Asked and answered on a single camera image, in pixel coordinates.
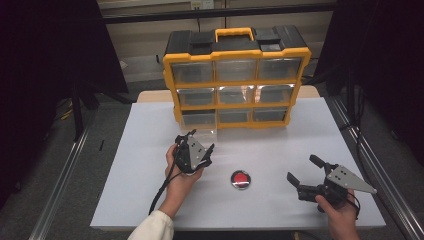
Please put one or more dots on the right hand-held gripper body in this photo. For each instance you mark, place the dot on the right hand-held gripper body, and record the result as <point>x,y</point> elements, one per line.
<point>345,179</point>

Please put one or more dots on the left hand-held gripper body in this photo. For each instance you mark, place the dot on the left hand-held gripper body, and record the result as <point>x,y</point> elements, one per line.
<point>195,153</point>

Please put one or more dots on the clear plastic drawer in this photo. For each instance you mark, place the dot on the clear plastic drawer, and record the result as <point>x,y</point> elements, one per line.
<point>199,120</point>

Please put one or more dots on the round red-topped metal tin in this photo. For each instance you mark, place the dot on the round red-topped metal tin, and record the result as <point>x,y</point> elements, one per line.
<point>240,179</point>

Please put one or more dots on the yellow and black organizer cabinet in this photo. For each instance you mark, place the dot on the yellow and black organizer cabinet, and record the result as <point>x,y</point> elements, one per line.
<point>233,83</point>

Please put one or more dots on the person's left hand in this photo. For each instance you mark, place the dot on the person's left hand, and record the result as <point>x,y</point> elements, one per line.
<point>181,186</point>

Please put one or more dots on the person's right hand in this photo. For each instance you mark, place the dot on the person's right hand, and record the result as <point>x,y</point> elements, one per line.
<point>341,216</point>

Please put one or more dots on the wooden table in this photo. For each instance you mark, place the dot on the wooden table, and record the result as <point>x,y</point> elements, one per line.
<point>153,96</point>

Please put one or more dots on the grid of transparent organizer bins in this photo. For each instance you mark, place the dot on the grid of transparent organizer bins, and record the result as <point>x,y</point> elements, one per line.
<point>236,70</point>

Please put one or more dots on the small black floor object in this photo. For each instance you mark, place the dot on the small black floor object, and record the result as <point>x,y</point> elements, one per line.
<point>101,145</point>

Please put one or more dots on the black metal stand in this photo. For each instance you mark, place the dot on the black metal stand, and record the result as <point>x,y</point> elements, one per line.
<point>77,113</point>

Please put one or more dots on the black horizontal bar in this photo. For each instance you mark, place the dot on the black horizontal bar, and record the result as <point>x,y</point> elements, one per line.
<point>166,16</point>

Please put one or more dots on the large black curtain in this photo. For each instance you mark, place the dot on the large black curtain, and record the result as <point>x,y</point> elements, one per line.
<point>383,50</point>
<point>33,66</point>

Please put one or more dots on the aluminium floor rail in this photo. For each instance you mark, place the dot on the aluminium floor rail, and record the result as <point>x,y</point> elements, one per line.
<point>56,196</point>
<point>376,166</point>

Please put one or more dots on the white wall socket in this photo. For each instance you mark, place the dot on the white wall socket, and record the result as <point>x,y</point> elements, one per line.
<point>202,4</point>

